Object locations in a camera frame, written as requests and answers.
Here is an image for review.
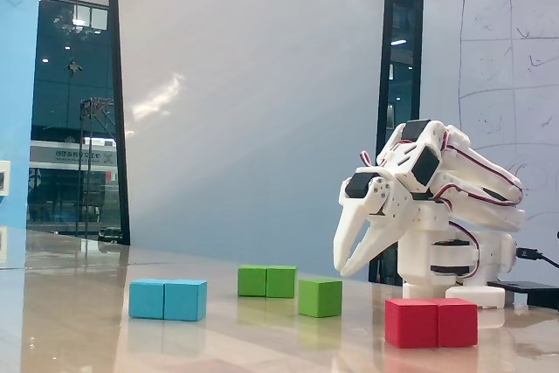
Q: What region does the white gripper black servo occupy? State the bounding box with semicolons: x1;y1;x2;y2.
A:
333;166;414;278

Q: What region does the small green cube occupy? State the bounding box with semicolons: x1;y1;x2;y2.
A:
297;278;344;319

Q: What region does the long green block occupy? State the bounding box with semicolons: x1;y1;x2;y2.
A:
237;265;298;300

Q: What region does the long red block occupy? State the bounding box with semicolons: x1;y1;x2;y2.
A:
384;297;480;349

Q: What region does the long blue block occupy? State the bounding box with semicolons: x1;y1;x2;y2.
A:
128;279;209;322

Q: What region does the black power adapter box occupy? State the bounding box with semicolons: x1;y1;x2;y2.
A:
487;280;559;309

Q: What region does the black plug cable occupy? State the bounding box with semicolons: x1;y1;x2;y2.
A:
514;246;559;269

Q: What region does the black window frame post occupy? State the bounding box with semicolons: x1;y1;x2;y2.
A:
368;0;426;283
106;0;133;246

